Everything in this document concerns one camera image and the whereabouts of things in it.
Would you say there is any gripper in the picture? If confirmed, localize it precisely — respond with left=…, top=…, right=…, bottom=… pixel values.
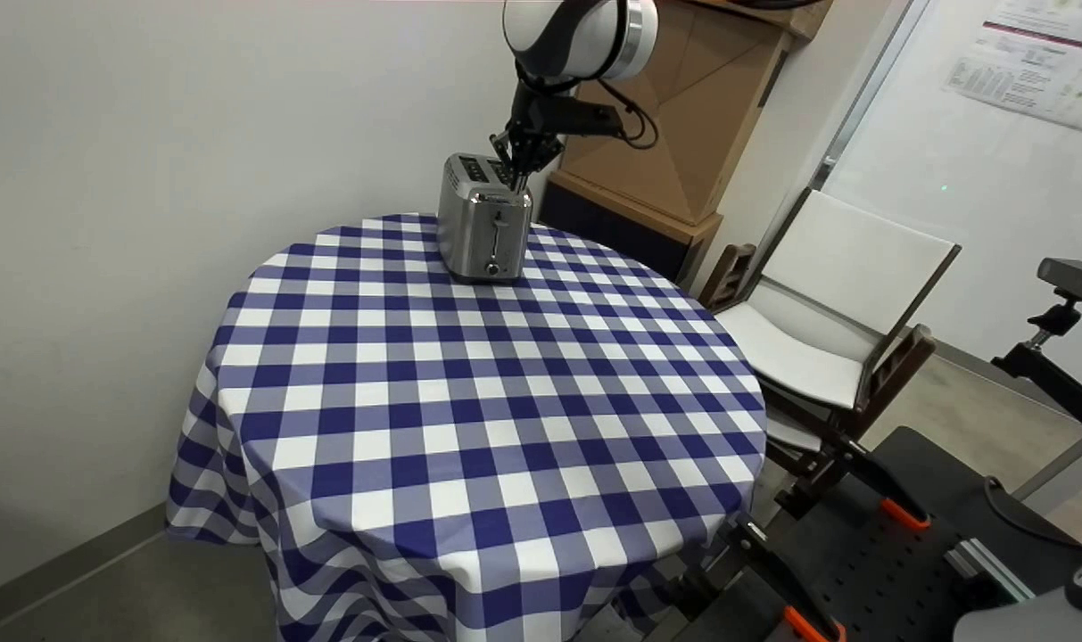
left=490, top=80, right=565, bottom=193

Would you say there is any silver toaster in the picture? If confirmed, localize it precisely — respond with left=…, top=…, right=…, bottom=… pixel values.
left=436, top=153, right=534, bottom=284

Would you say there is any cardboard box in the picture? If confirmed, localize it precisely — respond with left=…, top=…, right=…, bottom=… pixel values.
left=541, top=0, right=834, bottom=247

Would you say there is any blue white checked tablecloth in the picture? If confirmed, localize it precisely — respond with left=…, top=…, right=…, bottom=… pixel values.
left=166, top=212, right=767, bottom=642

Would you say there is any black clamp with orange tip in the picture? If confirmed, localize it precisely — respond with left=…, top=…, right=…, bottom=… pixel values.
left=775, top=435, right=934, bottom=534
left=673, top=515, right=849, bottom=642

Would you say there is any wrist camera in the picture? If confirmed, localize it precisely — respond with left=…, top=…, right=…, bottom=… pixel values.
left=544, top=95, right=627, bottom=138

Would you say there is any white chair with dark frame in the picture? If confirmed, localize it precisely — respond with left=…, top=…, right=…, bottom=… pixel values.
left=697, top=189, right=962, bottom=520

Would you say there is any wall poster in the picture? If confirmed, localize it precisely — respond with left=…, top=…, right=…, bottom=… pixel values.
left=942, top=0, right=1082, bottom=140

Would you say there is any camera on mount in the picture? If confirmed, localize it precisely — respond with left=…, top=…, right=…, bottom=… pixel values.
left=991, top=257, right=1082, bottom=447

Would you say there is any black cable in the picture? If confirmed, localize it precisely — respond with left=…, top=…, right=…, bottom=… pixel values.
left=984, top=475, right=1082, bottom=550

